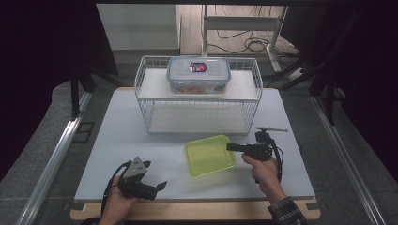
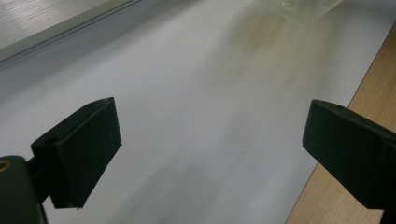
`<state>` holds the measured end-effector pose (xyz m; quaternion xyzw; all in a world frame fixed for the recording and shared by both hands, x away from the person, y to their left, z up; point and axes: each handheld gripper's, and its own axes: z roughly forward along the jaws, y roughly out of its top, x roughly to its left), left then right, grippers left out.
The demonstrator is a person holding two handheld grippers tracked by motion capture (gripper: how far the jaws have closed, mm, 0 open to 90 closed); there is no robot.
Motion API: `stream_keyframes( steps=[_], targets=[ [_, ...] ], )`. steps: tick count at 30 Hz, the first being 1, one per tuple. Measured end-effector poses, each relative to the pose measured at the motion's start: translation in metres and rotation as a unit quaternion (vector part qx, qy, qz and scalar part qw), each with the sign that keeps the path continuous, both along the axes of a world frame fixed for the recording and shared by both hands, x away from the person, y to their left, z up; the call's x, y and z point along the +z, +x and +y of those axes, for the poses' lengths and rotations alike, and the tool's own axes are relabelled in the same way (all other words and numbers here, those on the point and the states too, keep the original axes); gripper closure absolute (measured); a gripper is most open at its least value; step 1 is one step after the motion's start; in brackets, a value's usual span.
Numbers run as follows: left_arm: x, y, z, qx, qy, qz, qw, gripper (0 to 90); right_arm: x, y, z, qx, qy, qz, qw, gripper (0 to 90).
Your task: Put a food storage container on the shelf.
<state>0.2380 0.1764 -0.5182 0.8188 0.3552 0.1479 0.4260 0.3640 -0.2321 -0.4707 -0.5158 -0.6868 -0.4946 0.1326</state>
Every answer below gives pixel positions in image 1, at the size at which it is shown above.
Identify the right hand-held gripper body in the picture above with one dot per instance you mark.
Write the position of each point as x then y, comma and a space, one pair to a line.
261, 150

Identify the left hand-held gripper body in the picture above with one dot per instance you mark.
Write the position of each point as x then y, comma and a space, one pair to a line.
134, 184

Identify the yellow-green plastic container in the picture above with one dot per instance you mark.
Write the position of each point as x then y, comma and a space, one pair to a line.
208, 156

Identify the clear food container blue lid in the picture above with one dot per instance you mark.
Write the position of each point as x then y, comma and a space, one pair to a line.
198, 75

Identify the person's right hand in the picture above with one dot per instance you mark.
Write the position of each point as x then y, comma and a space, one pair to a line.
267, 178

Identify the person's left hand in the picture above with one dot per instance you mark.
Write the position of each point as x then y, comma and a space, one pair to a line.
115, 206

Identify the black stand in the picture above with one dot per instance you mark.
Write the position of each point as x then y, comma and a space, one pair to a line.
328, 90
75, 93

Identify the white cabinet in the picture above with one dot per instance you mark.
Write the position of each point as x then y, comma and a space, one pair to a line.
137, 28

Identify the black floor bracket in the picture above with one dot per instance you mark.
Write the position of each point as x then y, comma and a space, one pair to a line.
83, 132

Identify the aluminium rail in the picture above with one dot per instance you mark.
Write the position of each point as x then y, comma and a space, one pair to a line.
347, 162
53, 162

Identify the white metal desk frame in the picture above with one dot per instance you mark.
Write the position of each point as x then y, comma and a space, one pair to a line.
241, 23

